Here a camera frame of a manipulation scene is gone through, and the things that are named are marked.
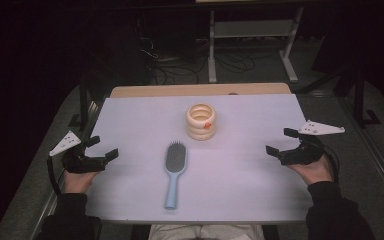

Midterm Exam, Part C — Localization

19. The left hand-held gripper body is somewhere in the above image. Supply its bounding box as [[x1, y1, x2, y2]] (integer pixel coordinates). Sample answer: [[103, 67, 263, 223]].
[[48, 130, 110, 175]]

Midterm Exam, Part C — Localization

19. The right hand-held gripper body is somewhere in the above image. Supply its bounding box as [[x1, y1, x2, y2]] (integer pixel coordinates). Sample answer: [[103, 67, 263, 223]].
[[278, 119, 346, 167]]

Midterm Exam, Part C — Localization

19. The light blue hairbrush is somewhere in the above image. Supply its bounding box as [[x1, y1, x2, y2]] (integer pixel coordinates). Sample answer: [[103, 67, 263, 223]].
[[164, 140, 188, 211]]

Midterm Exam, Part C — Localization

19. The cream ringed cup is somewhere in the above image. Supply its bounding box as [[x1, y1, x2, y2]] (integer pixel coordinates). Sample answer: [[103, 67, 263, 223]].
[[185, 102, 218, 142]]

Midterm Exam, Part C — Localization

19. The person's left hand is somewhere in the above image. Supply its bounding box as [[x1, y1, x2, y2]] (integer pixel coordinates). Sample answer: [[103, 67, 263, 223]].
[[62, 168, 100, 195]]

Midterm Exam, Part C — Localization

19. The person's right hand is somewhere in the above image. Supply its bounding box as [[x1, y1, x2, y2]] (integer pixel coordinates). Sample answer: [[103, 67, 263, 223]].
[[286, 154, 335, 187]]

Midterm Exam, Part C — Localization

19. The black floor stand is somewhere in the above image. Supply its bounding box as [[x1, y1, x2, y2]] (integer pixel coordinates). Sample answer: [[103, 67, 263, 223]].
[[352, 64, 383, 130], [67, 79, 94, 130]]

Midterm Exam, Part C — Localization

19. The person's lap in light trousers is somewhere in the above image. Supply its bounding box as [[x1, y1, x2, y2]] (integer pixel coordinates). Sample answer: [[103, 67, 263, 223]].
[[147, 223, 266, 240]]

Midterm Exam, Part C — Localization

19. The grey metal stand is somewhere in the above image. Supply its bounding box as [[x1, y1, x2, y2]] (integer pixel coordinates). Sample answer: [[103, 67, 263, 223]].
[[207, 6, 305, 84]]

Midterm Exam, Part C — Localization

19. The left hand-held gripper black cable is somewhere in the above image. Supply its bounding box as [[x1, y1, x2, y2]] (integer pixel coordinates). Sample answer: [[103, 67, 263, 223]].
[[46, 155, 63, 197]]

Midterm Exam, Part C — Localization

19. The hand-held gripper black cable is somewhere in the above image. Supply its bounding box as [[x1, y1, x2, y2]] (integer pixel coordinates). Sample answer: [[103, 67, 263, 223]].
[[323, 145, 342, 185], [46, 155, 63, 197]]

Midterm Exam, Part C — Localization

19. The right hand-held gripper black cable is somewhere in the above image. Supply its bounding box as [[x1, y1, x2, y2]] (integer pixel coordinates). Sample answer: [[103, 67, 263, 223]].
[[323, 145, 342, 185]]

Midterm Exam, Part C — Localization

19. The tangle of floor cables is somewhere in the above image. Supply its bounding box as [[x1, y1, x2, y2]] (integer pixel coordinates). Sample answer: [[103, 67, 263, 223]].
[[135, 34, 259, 85]]

